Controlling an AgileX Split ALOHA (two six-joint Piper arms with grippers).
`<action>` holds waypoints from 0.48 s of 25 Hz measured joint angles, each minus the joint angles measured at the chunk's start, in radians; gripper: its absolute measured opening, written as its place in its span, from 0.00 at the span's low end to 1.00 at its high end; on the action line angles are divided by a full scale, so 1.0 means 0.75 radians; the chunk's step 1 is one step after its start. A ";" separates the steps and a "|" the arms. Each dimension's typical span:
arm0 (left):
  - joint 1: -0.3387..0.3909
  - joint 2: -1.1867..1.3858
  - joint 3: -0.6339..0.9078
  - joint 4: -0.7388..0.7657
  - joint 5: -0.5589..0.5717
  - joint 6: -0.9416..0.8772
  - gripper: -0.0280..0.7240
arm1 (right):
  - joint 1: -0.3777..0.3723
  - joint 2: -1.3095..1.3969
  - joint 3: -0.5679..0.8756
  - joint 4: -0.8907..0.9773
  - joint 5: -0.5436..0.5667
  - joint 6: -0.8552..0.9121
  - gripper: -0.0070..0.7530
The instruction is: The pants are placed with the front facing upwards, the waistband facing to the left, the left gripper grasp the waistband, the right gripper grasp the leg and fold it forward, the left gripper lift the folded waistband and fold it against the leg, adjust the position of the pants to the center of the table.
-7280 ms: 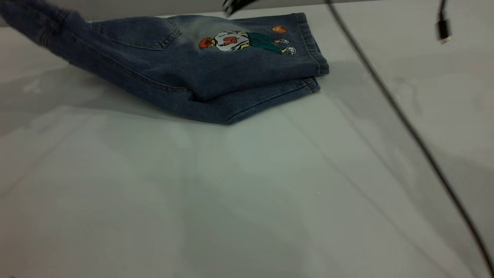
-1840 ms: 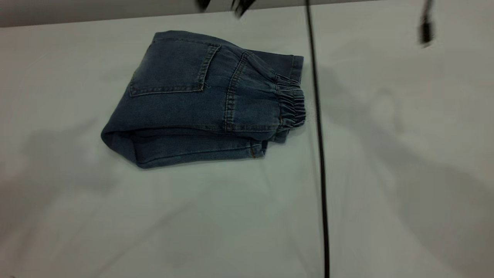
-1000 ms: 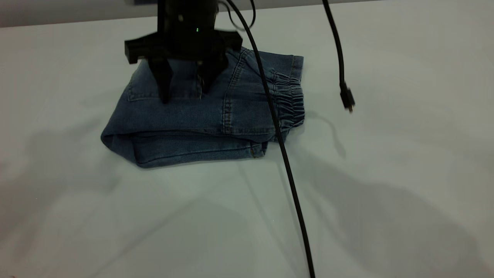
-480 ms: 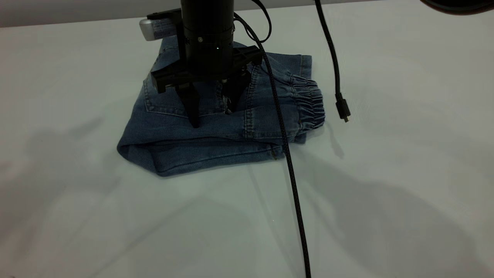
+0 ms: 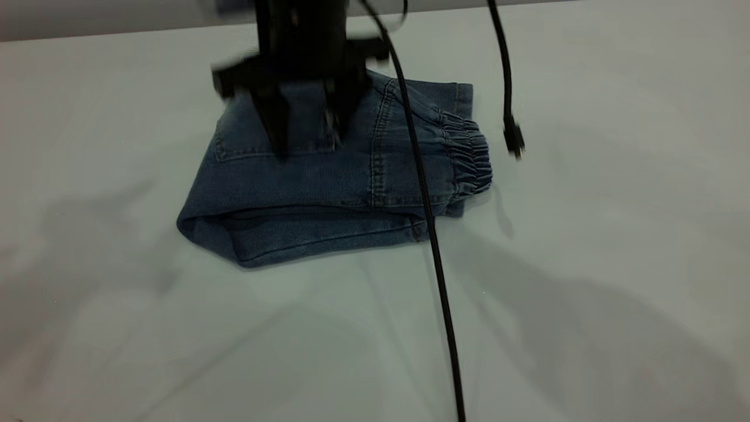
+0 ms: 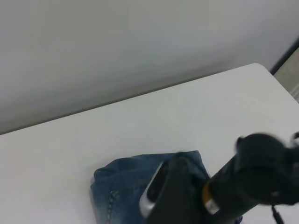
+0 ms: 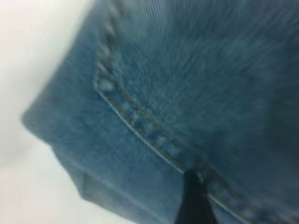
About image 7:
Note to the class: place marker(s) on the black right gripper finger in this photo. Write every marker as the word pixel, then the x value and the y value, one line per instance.
pixel 195 203

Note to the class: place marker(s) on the blue denim shorts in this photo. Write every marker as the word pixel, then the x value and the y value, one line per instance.
pixel 187 81

